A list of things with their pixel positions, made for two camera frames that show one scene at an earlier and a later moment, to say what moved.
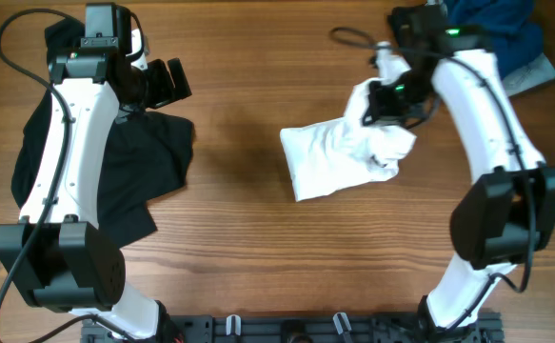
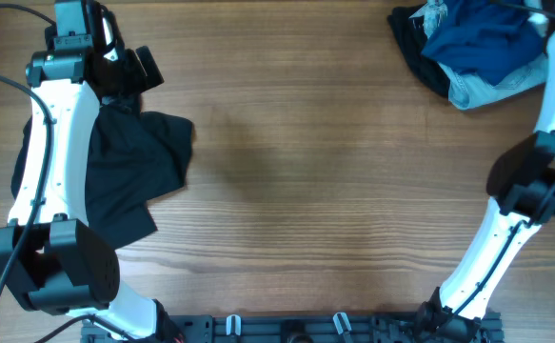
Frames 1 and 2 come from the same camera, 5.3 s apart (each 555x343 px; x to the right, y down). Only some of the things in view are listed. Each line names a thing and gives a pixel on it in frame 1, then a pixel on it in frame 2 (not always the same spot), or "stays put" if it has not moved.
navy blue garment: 513,35 stays put
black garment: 147,153 stays put
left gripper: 167,91 → 139,81
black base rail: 295,328 stays put
